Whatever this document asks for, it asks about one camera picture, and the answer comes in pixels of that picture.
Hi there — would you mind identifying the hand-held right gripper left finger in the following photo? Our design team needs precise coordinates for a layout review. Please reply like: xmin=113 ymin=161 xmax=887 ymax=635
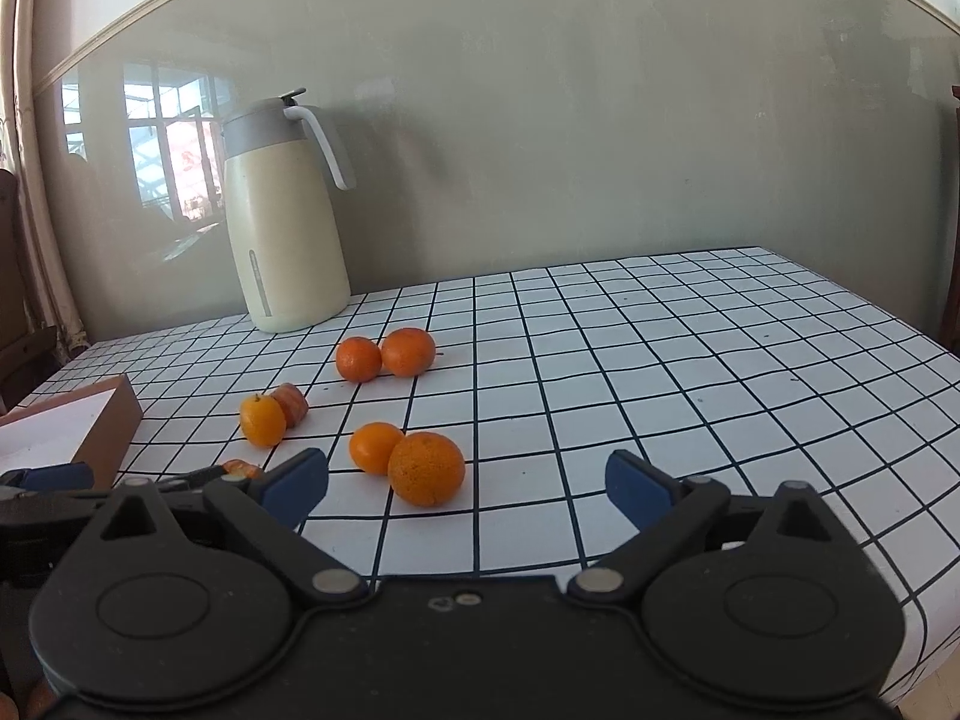
xmin=56 ymin=448 xmax=368 ymax=610

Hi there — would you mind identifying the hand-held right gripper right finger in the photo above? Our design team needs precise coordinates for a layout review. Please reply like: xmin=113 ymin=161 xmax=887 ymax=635
xmin=568 ymin=450 xmax=875 ymax=608

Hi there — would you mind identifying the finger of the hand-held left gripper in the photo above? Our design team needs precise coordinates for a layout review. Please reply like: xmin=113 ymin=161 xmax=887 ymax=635
xmin=0 ymin=463 xmax=97 ymax=497
xmin=154 ymin=463 xmax=235 ymax=500

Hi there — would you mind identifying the small orange mandarin with stem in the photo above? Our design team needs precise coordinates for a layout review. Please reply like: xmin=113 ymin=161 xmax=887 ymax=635
xmin=239 ymin=393 xmax=288 ymax=448

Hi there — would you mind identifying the brown cardboard box white inside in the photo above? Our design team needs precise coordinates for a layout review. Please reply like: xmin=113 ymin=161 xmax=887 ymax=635
xmin=0 ymin=373 xmax=143 ymax=492

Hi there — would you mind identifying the large bumpy orange mandarin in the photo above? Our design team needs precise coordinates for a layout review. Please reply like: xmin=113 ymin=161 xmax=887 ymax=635
xmin=387 ymin=431 xmax=467 ymax=508

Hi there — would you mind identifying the white black checked tablecloth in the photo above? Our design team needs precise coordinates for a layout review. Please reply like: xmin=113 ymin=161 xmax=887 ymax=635
xmin=0 ymin=246 xmax=960 ymax=713

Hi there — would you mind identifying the cream thermos jug grey lid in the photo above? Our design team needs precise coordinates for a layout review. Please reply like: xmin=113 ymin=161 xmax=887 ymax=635
xmin=221 ymin=88 xmax=357 ymax=335

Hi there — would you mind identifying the beige patterned curtain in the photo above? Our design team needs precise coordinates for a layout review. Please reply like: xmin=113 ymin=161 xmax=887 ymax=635
xmin=0 ymin=0 xmax=91 ymax=350

